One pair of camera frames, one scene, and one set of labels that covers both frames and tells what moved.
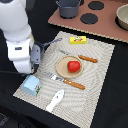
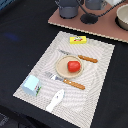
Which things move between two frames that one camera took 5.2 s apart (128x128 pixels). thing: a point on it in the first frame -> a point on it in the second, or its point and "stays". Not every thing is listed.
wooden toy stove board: x=97 y=18 stays
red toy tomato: x=73 y=66 stays
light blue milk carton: x=31 y=85 stays
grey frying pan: x=48 y=43 -> x=96 y=4
